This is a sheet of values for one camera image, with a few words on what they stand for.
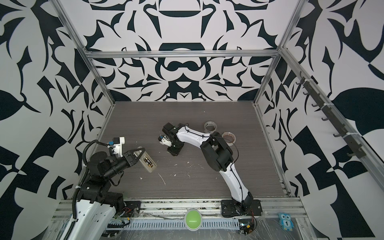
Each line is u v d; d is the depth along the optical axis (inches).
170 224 28.1
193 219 27.6
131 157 25.0
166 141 33.9
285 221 27.6
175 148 32.5
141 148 27.9
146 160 27.9
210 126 41.5
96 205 20.3
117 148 26.0
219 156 21.9
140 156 27.1
